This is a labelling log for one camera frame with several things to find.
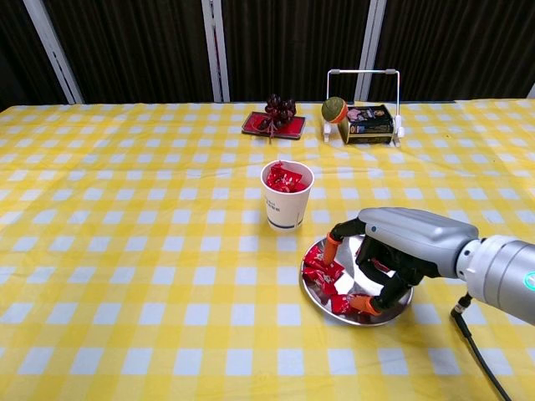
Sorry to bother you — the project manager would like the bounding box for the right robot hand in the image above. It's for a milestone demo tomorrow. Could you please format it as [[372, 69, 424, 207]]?
[[323, 206, 480, 317]]

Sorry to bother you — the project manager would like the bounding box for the white paper cup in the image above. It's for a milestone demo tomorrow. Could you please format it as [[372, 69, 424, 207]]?
[[260, 160, 315, 232]]

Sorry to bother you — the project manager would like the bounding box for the round steel plate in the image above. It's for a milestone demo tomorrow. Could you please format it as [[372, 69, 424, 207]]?
[[299, 232, 415, 327]]

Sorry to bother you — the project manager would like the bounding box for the black tin box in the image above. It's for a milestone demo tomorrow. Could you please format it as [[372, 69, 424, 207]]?
[[339, 105, 396, 146]]

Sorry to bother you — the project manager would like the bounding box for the green orange ball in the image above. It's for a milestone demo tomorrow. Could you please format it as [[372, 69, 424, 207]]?
[[320, 96, 349, 124]]

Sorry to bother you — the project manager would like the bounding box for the red rectangular tray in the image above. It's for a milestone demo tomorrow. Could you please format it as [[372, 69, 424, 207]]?
[[241, 110, 307, 141]]

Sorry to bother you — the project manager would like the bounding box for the dark red grape bunch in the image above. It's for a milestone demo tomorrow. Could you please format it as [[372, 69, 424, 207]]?
[[259, 93, 298, 145]]

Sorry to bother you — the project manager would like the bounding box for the white wire rack stand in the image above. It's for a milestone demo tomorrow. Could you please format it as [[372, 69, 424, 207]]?
[[322, 69, 406, 148]]

